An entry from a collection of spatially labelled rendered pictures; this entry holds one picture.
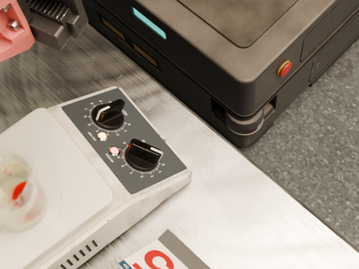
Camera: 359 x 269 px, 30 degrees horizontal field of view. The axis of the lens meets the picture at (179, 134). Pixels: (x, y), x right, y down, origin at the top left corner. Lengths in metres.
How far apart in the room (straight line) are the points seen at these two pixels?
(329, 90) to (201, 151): 0.92
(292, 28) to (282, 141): 0.37
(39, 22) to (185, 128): 0.30
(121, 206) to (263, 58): 0.64
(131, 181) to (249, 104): 0.65
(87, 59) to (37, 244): 0.25
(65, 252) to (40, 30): 0.24
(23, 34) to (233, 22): 0.82
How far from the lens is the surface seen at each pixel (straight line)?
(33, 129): 0.63
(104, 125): 0.65
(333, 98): 1.57
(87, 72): 0.75
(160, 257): 0.64
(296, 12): 1.25
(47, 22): 0.44
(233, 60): 1.19
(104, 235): 0.63
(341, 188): 1.49
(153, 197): 0.63
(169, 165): 0.65
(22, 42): 0.44
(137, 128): 0.66
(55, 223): 0.59
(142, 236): 0.67
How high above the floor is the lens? 1.39
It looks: 66 degrees down
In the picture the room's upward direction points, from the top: 11 degrees counter-clockwise
